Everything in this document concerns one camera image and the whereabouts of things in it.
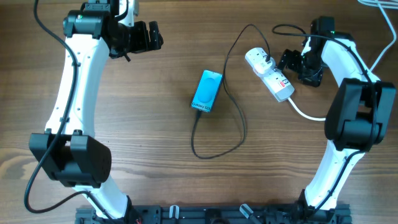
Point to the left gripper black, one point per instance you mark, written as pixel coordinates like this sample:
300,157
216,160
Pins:
142,44

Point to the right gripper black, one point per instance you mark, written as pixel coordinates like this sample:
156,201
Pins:
313,78

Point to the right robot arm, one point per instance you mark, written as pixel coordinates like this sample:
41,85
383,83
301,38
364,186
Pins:
357,118

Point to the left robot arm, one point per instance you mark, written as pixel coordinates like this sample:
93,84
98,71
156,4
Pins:
67,149

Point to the white charger adapter plug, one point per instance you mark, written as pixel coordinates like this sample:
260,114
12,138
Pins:
262,67

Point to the white power strip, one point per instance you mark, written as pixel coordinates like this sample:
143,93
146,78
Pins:
275,80

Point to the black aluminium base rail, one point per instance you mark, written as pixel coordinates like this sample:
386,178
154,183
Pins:
279,213

